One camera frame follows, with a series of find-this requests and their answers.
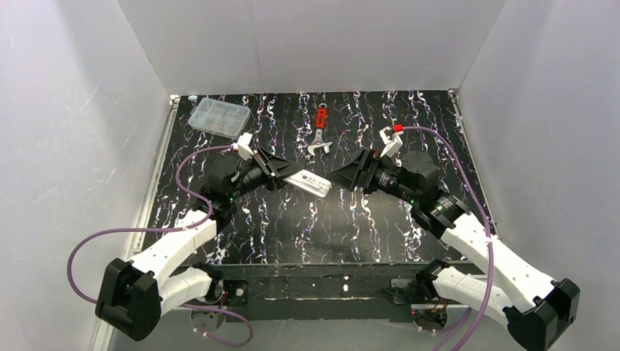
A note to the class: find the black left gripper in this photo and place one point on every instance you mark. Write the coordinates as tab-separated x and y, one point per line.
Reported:
266	167

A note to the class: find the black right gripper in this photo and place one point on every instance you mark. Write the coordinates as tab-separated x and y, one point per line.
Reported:
366	170

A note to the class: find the white remote control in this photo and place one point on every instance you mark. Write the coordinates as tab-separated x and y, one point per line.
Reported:
310	183

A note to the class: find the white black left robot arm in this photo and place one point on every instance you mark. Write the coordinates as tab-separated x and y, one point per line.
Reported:
135	293

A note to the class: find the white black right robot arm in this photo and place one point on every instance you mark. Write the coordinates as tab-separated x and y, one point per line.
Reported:
535	308

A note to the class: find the clear plastic screw box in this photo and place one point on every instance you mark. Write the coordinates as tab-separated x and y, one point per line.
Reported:
219	118

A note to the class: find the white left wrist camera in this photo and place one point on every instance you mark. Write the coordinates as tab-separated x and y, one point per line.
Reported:
244	145

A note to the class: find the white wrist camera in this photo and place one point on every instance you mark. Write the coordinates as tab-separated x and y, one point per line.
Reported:
244	145
391	137

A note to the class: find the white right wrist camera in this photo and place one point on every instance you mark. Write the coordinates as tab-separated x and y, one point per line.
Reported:
391	137

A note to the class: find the red handled adjustable wrench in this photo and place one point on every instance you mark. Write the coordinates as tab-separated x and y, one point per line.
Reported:
319	129

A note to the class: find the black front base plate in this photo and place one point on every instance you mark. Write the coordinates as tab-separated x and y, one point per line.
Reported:
335	291

